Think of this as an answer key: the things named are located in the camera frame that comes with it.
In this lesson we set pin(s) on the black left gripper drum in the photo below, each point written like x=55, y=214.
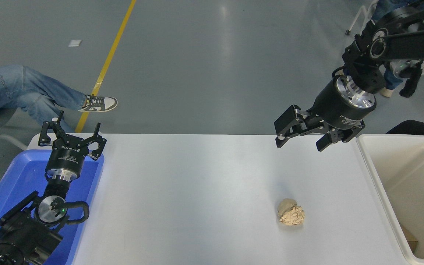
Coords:
x=67, y=156

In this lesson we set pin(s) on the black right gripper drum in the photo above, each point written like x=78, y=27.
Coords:
x=331, y=108

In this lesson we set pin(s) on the tan paper ball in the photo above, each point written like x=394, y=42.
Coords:
x=291, y=214

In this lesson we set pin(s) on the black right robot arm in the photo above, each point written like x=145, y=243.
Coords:
x=410, y=44

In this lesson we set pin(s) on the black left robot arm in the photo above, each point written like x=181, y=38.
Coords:
x=24, y=235

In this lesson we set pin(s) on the white curved metal leg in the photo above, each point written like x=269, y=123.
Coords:
x=11, y=140

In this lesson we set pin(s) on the blue plastic tray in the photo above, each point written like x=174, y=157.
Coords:
x=20, y=176

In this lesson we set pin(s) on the large pale plastic bin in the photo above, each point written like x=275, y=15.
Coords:
x=381, y=173

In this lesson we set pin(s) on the person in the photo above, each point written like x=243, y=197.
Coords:
x=391, y=79
x=6, y=84

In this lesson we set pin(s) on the black rounded seat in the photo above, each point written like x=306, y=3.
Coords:
x=421, y=127

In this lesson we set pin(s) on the white paper sheet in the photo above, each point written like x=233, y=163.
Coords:
x=74, y=43

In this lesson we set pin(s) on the white chair with casters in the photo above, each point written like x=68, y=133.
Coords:
x=354, y=19

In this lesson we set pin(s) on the brown cardboard piece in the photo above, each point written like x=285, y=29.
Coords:
x=410, y=239

